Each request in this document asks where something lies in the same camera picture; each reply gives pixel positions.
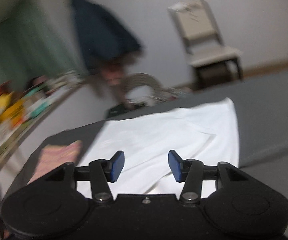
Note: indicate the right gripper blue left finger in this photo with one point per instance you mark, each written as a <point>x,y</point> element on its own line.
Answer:
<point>108,170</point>

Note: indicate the dark teal hanging jacket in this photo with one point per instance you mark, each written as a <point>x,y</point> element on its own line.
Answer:
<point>101,37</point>

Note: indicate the dark grey bed sheet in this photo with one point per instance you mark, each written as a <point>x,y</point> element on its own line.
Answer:
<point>247,201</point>

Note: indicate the cream and black wooden chair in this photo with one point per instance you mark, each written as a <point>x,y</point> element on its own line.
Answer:
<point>211,60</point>

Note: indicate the teal and white box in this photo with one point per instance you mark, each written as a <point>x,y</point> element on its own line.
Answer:
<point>37,108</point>

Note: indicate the green curtain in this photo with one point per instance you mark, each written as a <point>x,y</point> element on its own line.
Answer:
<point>29,47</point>

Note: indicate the pink hanging garment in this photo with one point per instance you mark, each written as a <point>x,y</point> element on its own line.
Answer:
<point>113,73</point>

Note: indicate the yellow cardboard box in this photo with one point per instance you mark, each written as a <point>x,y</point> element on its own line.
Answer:
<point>14,114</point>

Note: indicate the white sweatshirt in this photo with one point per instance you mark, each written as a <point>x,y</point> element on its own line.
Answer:
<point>208,133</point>

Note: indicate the grey bumpy round stool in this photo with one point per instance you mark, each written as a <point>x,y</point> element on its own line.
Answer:
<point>140,79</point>

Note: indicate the white plastic bucket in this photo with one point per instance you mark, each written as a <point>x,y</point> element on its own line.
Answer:
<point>142,95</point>

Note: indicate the pink striped folded sweater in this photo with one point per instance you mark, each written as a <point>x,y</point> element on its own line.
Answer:
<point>52,156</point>

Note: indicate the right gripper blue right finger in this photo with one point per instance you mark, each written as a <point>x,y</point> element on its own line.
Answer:
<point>182,169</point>

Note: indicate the yellow plush toy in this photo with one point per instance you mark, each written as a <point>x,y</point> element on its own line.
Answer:
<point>5,100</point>

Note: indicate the dark green bag on floor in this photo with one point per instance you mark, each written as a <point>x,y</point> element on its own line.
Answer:
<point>118,110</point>

